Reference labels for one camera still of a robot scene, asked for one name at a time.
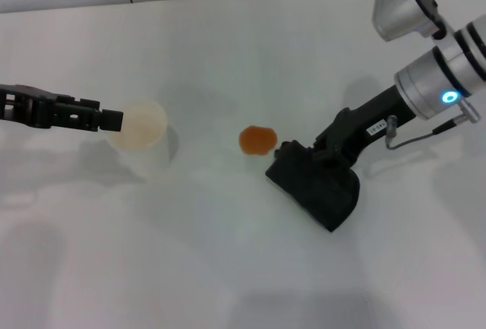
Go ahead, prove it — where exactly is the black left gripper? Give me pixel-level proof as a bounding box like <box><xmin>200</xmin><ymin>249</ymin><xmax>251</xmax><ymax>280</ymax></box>
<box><xmin>0</xmin><ymin>84</ymin><xmax>125</xmax><ymax>133</ymax></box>

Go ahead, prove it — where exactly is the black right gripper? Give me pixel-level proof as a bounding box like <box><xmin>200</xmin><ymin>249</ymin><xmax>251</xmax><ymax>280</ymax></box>
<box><xmin>311</xmin><ymin>84</ymin><xmax>418</xmax><ymax>167</ymax></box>

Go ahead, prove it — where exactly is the dark blue rag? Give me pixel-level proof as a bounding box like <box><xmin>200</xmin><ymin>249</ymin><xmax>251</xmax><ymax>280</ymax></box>
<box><xmin>264</xmin><ymin>139</ymin><xmax>361</xmax><ymax>233</ymax></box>

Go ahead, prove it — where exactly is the white paper cup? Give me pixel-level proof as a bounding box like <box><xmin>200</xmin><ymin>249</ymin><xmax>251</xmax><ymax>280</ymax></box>
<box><xmin>109</xmin><ymin>99</ymin><xmax>170</xmax><ymax>180</ymax></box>

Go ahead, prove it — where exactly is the brown water stain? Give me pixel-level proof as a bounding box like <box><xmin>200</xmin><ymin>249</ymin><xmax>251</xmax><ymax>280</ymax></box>
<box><xmin>238</xmin><ymin>125</ymin><xmax>279</xmax><ymax>157</ymax></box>

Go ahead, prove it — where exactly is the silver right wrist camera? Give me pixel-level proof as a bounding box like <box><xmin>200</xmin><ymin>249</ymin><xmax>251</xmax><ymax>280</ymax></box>
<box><xmin>371</xmin><ymin>0</ymin><xmax>447</xmax><ymax>43</ymax></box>

